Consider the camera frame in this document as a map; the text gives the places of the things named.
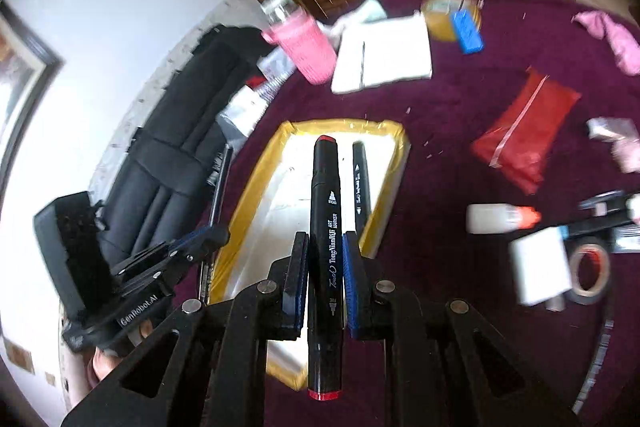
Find red plastic packet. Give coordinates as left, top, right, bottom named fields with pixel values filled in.
left=471, top=67, right=582, bottom=195

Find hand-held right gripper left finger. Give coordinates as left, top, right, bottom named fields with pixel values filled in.
left=60, top=231, right=311, bottom=427

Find white tissue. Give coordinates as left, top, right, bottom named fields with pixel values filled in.
left=331, top=0, right=388, bottom=34

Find white tray with yellow edge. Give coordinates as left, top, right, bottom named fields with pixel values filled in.
left=200, top=119, right=412, bottom=392

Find white bottle with red cap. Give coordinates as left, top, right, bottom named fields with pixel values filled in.
left=466, top=203, right=542, bottom=235

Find black marker with red caps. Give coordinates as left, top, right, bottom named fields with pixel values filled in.
left=306, top=134, right=347, bottom=400

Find pink cup with clear lid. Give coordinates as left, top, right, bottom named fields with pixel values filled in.
left=260, top=0, right=338, bottom=85

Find long black bar with blue ends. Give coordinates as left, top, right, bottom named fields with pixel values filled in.
left=562, top=192, right=640, bottom=239

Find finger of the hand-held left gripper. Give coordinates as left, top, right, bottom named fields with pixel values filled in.
left=120, top=257, right=201, bottom=296
left=111, top=224, right=231, bottom=276

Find black padded chair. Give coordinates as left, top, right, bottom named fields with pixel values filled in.
left=90, top=24, right=281, bottom=268

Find silver foil packet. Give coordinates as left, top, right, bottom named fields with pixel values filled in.
left=587, top=117, right=640, bottom=144

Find small blue box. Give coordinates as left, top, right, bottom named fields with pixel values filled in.
left=451, top=9, right=486, bottom=55

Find dark framed wall picture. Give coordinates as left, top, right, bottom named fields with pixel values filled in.
left=0, top=2, right=63, bottom=188

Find thin black marker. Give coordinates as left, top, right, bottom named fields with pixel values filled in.
left=351, top=142, right=372, bottom=239

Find yellow tape roll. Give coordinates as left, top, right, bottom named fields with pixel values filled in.
left=420, top=0, right=485, bottom=42

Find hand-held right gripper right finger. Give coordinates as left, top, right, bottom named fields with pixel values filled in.
left=342, top=231, right=581, bottom=427

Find white box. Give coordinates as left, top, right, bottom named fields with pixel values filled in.
left=509, top=227, right=573, bottom=307

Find white tube with red end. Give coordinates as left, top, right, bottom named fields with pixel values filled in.
left=219, top=74, right=288, bottom=138

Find pink cloth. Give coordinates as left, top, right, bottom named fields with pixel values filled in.
left=572, top=11, right=640, bottom=75

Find black tape roll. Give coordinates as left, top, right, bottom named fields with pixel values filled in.
left=567, top=239, right=612, bottom=305

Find person's left hand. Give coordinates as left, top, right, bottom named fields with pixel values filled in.
left=87, top=348, right=132, bottom=389

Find thin black rod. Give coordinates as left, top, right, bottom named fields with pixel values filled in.
left=199, top=144, right=234, bottom=304

